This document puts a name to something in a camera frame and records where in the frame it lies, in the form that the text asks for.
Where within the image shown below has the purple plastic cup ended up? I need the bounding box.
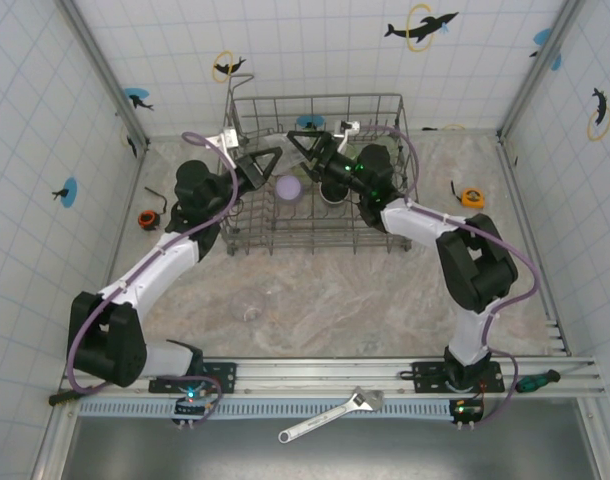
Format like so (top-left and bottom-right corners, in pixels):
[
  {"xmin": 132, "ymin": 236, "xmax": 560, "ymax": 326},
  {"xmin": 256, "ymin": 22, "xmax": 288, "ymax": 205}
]
[{"xmin": 274, "ymin": 174, "xmax": 304, "ymax": 204}]

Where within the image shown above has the black mug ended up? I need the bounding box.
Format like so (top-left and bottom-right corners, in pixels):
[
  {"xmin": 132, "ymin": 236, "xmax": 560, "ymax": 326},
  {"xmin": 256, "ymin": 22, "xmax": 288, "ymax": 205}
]
[{"xmin": 318, "ymin": 175, "xmax": 350, "ymax": 205}]

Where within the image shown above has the yellow tape measure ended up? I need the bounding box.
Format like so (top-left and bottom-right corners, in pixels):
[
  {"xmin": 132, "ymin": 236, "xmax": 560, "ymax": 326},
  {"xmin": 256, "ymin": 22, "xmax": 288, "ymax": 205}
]
[{"xmin": 450, "ymin": 179, "xmax": 487, "ymax": 209}]

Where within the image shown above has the blue disc shark sticker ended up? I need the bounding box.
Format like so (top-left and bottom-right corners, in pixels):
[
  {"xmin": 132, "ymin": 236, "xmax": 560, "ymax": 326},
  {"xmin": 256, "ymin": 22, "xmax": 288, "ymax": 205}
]
[{"xmin": 122, "ymin": 87, "xmax": 155, "ymax": 112}]

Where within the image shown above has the blue disc diver sticker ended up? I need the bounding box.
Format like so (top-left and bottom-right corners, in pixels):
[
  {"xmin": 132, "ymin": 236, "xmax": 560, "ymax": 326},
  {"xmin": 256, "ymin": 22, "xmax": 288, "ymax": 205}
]
[{"xmin": 51, "ymin": 176, "xmax": 79, "ymax": 208}]

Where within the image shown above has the blue splash sticker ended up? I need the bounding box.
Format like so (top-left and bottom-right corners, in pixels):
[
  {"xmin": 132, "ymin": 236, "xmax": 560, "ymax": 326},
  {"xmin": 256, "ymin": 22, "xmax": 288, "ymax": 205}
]
[{"xmin": 528, "ymin": 27, "xmax": 564, "ymax": 72}]

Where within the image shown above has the steel adjustable wrench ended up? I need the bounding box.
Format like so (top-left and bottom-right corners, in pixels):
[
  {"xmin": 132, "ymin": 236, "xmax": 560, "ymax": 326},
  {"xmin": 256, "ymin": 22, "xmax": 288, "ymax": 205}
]
[{"xmin": 277, "ymin": 385, "xmax": 386, "ymax": 445}]

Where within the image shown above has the grey steel sheet panel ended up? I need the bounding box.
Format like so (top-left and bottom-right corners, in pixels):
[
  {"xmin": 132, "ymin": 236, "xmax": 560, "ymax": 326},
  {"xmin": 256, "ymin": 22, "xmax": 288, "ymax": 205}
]
[{"xmin": 59, "ymin": 399, "xmax": 604, "ymax": 480}]

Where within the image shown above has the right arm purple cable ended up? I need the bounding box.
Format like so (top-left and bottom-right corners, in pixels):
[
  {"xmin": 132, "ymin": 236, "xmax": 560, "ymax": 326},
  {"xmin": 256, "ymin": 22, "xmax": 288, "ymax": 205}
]
[{"xmin": 358, "ymin": 123, "xmax": 541, "ymax": 427}]

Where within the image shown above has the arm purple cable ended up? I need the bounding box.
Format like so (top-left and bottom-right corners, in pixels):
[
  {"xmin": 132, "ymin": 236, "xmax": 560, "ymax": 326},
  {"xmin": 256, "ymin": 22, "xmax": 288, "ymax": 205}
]
[
  {"xmin": 67, "ymin": 130, "xmax": 239, "ymax": 426},
  {"xmin": 358, "ymin": 123, "xmax": 541, "ymax": 427}
]

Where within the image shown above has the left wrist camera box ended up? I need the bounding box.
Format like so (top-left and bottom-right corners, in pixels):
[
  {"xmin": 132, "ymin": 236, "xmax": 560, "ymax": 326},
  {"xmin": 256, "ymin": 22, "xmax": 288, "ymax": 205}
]
[{"xmin": 207, "ymin": 127, "xmax": 242, "ymax": 162}]

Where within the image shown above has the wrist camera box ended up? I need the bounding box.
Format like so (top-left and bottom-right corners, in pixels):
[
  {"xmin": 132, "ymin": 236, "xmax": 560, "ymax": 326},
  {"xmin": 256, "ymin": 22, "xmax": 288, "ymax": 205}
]
[
  {"xmin": 333, "ymin": 118, "xmax": 361, "ymax": 147},
  {"xmin": 207, "ymin": 127, "xmax": 242, "ymax": 162}
]

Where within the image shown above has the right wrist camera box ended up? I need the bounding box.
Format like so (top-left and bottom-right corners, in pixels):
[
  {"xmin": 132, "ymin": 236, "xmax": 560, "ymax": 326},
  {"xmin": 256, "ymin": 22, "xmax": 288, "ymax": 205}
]
[{"xmin": 333, "ymin": 118, "xmax": 361, "ymax": 147}]

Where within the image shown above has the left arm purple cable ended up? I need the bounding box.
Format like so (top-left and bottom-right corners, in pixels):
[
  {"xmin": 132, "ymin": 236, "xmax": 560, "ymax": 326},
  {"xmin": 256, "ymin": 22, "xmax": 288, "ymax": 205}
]
[{"xmin": 67, "ymin": 130, "xmax": 239, "ymax": 426}]

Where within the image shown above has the aluminium side rail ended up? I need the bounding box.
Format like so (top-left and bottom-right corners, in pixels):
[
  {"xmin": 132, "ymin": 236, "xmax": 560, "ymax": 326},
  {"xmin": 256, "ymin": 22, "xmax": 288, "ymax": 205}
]
[
  {"xmin": 87, "ymin": 142, "xmax": 151, "ymax": 359},
  {"xmin": 498, "ymin": 134, "xmax": 571, "ymax": 356}
]

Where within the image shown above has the grey wire dish rack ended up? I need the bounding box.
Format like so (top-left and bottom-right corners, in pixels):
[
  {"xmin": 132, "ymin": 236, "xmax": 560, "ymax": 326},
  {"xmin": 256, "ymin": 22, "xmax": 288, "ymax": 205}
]
[{"xmin": 223, "ymin": 73, "xmax": 412, "ymax": 257}]

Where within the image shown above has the yellow ring black fish sticker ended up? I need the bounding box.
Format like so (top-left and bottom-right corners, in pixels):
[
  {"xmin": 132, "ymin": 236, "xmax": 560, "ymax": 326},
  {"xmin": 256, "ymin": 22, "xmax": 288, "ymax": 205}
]
[{"xmin": 119, "ymin": 123, "xmax": 139, "ymax": 159}]

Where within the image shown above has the small dolphin yellow ring sticker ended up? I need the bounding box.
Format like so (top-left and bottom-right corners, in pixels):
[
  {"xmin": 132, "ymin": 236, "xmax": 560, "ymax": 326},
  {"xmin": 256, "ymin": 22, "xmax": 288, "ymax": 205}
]
[{"xmin": 212, "ymin": 48, "xmax": 248, "ymax": 84}]

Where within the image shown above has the aluminium frame post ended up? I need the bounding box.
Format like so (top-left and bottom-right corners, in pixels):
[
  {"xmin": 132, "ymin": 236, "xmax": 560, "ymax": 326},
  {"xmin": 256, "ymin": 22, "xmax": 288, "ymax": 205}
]
[
  {"xmin": 497, "ymin": 0, "xmax": 586, "ymax": 144},
  {"xmin": 59, "ymin": 0, "xmax": 151, "ymax": 151}
]

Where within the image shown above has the large dolphin yellow ring sticker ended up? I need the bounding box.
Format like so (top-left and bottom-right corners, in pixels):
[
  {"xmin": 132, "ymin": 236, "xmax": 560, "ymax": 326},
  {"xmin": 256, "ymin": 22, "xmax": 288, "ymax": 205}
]
[{"xmin": 383, "ymin": 3, "xmax": 460, "ymax": 54}]

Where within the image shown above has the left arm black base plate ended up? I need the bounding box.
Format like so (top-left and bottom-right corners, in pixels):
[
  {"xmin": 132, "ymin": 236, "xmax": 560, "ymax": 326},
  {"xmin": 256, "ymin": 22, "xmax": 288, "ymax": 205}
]
[{"xmin": 148, "ymin": 360, "xmax": 238, "ymax": 395}]

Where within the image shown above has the aluminium mounting rail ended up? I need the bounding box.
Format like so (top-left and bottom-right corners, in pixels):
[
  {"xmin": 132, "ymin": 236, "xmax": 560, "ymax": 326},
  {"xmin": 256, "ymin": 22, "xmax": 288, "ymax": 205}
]
[{"xmin": 59, "ymin": 355, "xmax": 606, "ymax": 399}]

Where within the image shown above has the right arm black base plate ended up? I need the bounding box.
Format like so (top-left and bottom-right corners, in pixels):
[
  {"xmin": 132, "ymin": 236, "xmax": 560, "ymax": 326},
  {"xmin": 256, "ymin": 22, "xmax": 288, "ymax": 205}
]
[{"xmin": 412, "ymin": 360, "xmax": 506, "ymax": 394}]

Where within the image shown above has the slotted grey cable duct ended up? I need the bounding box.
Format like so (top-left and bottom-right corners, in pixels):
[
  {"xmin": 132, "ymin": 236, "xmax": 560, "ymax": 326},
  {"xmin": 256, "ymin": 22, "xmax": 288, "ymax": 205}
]
[{"xmin": 77, "ymin": 398, "xmax": 459, "ymax": 419}]

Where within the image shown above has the yellow ring black dolphin sticker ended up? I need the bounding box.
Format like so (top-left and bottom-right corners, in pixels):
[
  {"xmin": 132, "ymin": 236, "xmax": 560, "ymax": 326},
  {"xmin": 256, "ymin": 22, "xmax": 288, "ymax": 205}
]
[{"xmin": 586, "ymin": 87, "xmax": 610, "ymax": 142}]

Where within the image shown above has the yellow black handled screwdriver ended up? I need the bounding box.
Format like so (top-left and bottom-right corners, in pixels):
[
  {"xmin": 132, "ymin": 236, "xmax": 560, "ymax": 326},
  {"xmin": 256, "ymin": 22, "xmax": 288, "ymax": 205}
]
[{"xmin": 48, "ymin": 377, "xmax": 151, "ymax": 407}]

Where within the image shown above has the green handled screwdriver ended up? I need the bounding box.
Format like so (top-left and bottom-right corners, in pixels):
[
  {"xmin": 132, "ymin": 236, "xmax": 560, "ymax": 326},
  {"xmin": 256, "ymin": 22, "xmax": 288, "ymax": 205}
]
[{"xmin": 516, "ymin": 360, "xmax": 597, "ymax": 394}]

